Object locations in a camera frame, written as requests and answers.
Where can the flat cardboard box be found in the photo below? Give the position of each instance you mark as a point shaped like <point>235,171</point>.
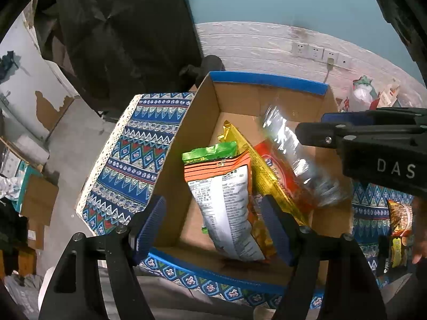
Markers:
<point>38,200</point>

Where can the yellow snack bar packet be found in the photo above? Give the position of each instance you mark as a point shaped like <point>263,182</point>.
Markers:
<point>397,251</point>

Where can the white orange snack bag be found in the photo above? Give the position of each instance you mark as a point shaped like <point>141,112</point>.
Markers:
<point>227,206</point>

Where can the small dark snack packet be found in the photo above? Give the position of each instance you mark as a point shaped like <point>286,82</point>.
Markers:
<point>383,260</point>

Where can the dark blue cloth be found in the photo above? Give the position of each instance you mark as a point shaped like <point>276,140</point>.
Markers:
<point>8,65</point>

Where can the white wall socket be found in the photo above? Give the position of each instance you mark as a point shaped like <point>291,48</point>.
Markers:
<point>313,52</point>
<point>345,61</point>
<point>330,55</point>
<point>298,48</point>

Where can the orange striped snack pack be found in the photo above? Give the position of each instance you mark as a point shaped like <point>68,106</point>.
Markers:
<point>400,215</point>

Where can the long yellow snack packet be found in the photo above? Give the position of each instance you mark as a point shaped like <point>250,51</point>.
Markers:
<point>263,176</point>

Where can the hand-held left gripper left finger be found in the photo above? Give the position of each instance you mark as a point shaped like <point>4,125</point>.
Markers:
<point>151,223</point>

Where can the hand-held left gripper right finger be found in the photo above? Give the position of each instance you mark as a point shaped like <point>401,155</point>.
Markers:
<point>277,230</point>

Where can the teal box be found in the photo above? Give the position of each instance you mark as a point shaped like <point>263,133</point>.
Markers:
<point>23,173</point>

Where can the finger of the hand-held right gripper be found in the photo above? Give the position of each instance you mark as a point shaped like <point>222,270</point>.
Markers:
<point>337,117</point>
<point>317,135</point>

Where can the green snack bag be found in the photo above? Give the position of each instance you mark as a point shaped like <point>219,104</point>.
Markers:
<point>210,151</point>

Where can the clear plastic bottle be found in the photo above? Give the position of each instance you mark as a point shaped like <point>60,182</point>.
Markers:
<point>293,150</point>

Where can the black hanging garment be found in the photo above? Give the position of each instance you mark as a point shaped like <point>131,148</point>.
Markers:
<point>126,40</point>

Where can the blue patterned cloth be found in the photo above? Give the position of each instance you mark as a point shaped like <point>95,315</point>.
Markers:
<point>133,160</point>

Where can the cardboard pieces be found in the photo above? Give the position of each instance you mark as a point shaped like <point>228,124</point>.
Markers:
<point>390,95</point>

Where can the blue cardboard box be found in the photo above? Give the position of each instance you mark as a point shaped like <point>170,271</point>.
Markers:
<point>200,123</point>

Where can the person's right hand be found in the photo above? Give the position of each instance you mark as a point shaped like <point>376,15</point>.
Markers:
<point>420,233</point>

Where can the red white bag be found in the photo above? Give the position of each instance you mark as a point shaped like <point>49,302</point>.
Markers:
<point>362,91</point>

